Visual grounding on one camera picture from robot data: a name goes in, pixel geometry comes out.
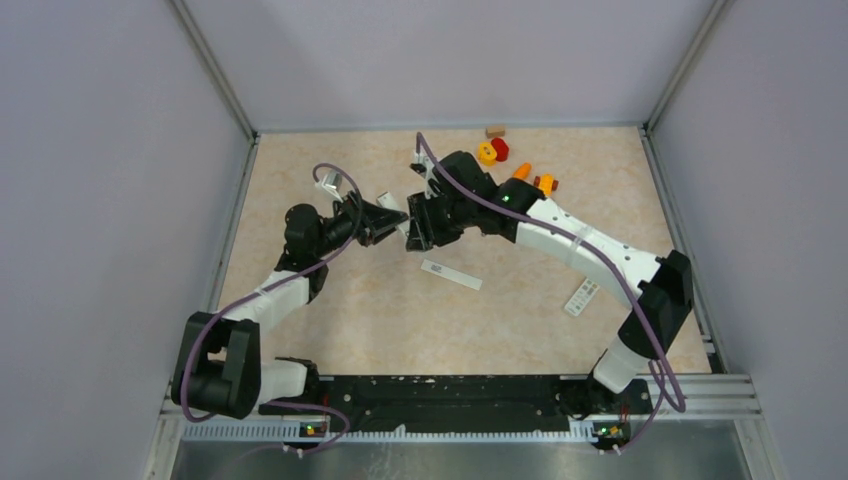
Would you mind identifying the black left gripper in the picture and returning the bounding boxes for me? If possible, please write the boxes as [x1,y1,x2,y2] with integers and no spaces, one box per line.
[313,190,408,258]

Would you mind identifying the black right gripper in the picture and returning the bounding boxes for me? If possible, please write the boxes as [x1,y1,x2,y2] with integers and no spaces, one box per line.
[407,187,475,252]

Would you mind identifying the white remote battery cover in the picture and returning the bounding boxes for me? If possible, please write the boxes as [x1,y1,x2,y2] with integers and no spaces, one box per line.
[421,259,483,291]

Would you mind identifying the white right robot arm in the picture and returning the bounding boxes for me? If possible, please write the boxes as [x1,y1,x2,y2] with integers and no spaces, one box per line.
[406,151,693,412]

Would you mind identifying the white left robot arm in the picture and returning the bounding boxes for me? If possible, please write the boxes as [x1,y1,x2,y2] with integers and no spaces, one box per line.
[171,191,409,422]

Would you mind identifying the small white remote control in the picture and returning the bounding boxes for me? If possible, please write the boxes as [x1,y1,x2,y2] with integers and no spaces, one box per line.
[563,278,599,317]

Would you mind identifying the yellow round toy block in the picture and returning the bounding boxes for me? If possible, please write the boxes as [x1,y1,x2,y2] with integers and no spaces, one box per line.
[477,142,498,166]

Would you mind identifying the red round toy block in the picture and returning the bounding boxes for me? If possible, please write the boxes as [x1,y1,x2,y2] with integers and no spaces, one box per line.
[490,137,510,162]

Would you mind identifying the orange toy microphone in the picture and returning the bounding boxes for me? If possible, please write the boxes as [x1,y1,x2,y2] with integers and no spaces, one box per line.
[512,162,532,181]

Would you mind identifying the small wooden block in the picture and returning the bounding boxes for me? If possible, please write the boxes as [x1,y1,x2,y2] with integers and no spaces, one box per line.
[485,125,506,139]

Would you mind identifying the yellow toy car red wheels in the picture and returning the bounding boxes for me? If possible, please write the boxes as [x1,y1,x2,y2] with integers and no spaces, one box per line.
[533,174,559,197]

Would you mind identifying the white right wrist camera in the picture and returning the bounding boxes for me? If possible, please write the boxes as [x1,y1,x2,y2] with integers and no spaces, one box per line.
[410,152,441,199]

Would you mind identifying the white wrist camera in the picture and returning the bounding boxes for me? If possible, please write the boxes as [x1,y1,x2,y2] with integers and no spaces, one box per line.
[315,169,344,202]
[410,152,441,199]

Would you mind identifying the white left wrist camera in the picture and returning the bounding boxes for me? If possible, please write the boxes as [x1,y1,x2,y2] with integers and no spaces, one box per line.
[315,169,344,202]

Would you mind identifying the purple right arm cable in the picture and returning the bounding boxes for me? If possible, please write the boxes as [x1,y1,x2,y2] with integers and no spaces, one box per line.
[415,131,688,455]

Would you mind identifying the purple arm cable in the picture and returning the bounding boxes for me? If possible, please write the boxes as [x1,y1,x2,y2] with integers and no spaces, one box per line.
[178,162,364,458]
[415,131,688,455]

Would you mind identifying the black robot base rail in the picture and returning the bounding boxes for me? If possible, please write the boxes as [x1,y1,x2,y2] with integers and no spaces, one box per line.
[258,375,648,434]

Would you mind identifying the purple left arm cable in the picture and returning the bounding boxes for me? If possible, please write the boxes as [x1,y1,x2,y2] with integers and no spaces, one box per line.
[178,162,364,458]

